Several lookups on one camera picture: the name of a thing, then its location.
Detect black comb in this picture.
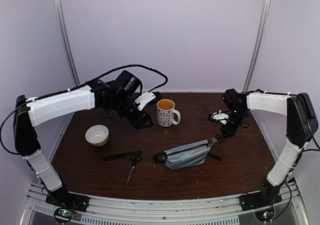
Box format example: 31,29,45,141
207,152,222,162
102,150,143,162

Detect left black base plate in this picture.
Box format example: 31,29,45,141
45,190,90,212

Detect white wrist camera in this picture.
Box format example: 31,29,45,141
134,91,162,111
208,110,229,125

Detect small black-handled scissors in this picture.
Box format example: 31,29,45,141
215,134,225,143

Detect right circuit board with leds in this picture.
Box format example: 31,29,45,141
254,207,275,223

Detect floral ceramic mug yellow inside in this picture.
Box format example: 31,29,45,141
156,99,181,128

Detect large black-handled scissors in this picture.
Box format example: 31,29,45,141
126,154,142,185

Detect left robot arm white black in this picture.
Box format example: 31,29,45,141
13,70,157,207

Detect circuit board with leds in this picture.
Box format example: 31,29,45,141
254,207,275,223
53,207,75,223

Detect left circuit board with leds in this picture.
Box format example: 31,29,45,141
53,207,75,223

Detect left aluminium frame post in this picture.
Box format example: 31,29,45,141
54,0,81,86

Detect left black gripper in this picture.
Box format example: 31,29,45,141
112,93,154,130

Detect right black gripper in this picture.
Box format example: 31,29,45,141
221,108,248,138

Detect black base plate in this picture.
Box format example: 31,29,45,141
238,191,283,212
45,190,90,212

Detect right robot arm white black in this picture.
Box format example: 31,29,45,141
220,88,319,206

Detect right aluminium frame post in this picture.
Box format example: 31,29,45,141
242,0,272,92

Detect white ceramic bowl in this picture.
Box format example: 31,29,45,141
85,124,110,148

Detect front aluminium rail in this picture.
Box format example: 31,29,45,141
19,182,311,225

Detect grey zipper pouch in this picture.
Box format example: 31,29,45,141
158,137,218,170

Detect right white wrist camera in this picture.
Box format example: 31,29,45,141
208,110,229,125

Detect aluminium frame post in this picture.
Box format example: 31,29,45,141
242,0,272,92
54,0,81,86

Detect black clipper guard attachment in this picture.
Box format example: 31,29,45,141
152,153,163,164

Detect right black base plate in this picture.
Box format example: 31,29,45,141
238,191,283,212

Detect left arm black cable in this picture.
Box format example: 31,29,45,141
0,64,169,156

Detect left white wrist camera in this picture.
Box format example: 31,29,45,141
134,91,162,111

